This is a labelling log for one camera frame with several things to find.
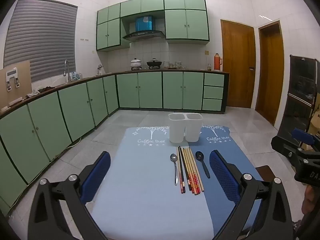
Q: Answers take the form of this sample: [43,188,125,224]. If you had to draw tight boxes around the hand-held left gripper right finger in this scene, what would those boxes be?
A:
[209,149,293,240]

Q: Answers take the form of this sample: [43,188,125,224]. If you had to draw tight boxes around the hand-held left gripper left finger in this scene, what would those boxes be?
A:
[27,151,112,240]

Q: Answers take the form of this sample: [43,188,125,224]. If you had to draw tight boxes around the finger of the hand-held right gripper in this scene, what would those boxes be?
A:
[271,127,320,159]

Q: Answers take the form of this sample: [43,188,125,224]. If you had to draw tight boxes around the black spoon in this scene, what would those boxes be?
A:
[195,151,211,179]

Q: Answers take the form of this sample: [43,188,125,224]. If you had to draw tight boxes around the reddish brown chopstick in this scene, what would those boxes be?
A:
[182,148,191,190]

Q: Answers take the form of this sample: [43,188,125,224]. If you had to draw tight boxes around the black chopstick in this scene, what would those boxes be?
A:
[179,146,186,194]
[177,146,182,194]

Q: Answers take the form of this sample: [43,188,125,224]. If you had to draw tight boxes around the metal spoon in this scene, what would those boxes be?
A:
[170,153,179,186]

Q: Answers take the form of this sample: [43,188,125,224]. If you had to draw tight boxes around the white two-compartment utensil holder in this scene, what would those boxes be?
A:
[168,112,203,143]

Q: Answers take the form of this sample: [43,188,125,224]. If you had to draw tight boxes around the person's right hand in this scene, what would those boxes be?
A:
[302,185,320,215]

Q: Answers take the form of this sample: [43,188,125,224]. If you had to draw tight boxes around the dark blue printed mat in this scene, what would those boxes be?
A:
[189,124,265,240]

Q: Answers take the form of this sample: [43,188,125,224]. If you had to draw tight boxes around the light blue printed mat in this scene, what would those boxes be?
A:
[85,126,215,240]

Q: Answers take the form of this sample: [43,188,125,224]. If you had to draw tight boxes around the black glass-front cabinet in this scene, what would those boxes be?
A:
[277,54,320,150]

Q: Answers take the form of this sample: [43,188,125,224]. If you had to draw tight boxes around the recessed wooden door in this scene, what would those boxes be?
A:
[255,20,285,127]

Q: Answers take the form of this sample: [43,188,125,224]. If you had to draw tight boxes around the green base cabinets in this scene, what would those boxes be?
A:
[0,71,229,215]

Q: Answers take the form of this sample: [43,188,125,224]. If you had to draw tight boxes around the closed wooden door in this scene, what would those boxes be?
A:
[220,19,256,109]

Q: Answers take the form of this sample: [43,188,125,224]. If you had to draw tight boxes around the dark cloth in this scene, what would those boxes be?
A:
[27,86,54,98]

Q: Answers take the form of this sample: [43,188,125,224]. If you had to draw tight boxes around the orange thermos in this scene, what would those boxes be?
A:
[213,53,222,71]

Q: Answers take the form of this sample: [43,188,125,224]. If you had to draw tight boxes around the metal faucet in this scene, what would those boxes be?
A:
[63,59,72,83]

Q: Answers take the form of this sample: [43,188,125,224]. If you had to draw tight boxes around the cardboard board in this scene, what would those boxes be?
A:
[0,60,32,100]

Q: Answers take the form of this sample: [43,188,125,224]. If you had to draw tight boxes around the black wok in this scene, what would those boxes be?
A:
[146,58,162,68]

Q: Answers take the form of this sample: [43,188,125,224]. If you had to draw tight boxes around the black range hood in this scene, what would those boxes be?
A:
[122,30,166,43]

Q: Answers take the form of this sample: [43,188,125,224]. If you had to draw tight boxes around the grey window blind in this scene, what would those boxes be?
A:
[3,0,78,83]

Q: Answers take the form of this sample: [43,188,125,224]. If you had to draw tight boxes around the blue wrapped hood chimney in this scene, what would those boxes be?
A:
[135,16,153,31]

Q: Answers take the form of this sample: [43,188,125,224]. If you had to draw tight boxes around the white floor cable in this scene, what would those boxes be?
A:
[64,136,82,153]

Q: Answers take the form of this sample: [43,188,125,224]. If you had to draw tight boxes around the white bracket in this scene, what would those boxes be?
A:
[5,67,21,92]

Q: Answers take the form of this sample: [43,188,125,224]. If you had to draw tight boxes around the green wall cabinets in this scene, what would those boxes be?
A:
[96,0,210,53]

